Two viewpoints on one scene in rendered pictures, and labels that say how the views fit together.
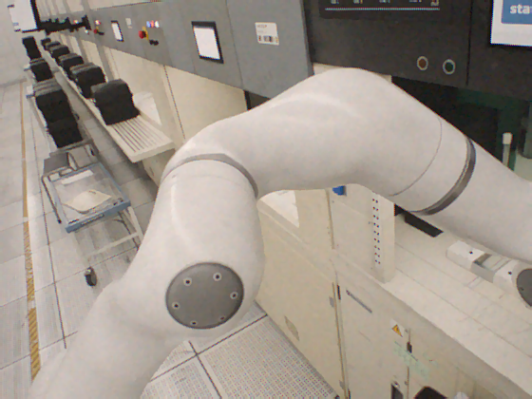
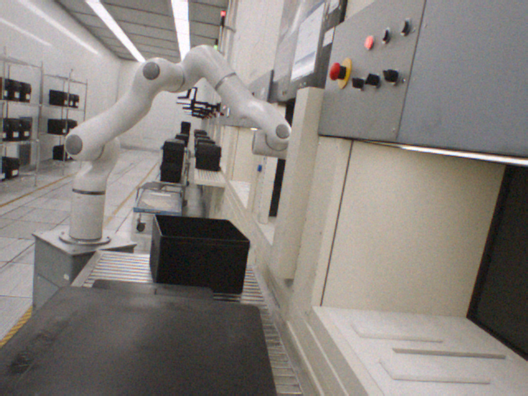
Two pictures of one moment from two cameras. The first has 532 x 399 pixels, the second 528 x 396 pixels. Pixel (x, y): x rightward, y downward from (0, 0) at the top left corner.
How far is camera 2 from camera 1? 125 cm
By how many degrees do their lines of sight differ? 24
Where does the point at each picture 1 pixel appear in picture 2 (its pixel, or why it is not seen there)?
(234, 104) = not seen: hidden behind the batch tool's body
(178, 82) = (242, 143)
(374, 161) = (203, 64)
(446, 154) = (222, 69)
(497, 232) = (233, 101)
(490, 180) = (233, 83)
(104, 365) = (121, 103)
